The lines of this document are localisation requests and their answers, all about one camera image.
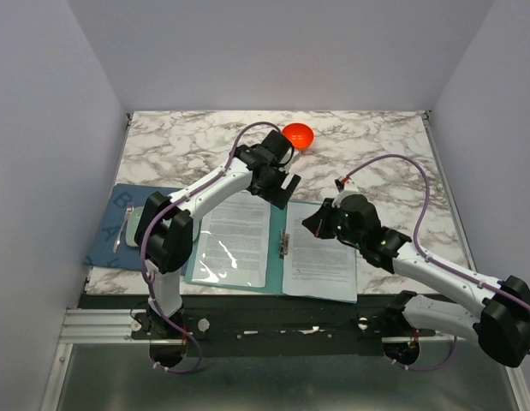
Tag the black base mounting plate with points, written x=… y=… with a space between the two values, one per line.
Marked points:
x=272 y=325

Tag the silver metal fork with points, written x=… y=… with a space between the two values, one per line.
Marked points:
x=127 y=214

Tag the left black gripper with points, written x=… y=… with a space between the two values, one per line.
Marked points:
x=277 y=196

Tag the teal file folder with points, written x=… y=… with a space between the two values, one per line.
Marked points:
x=277 y=249

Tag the printed white paper sheets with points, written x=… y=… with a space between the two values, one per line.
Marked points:
x=315 y=268

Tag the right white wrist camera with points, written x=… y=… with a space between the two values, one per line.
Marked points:
x=345 y=187

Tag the aluminium extrusion rail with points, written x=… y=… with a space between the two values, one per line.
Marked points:
x=99 y=366

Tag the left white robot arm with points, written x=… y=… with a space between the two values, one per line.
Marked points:
x=166 y=230

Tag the single printed paper sheet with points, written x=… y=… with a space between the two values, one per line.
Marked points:
x=233 y=244

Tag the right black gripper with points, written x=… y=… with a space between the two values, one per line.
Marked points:
x=318 y=222

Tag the orange plastic bowl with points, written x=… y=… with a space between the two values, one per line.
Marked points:
x=299 y=134

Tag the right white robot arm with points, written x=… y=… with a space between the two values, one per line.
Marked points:
x=492 y=312

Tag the blue lettered placemat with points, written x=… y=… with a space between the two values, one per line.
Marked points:
x=101 y=252

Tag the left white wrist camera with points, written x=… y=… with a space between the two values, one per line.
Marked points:
x=295 y=155

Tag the pale green divided plate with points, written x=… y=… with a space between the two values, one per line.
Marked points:
x=133 y=222

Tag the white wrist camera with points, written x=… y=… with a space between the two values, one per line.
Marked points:
x=345 y=187
x=295 y=155

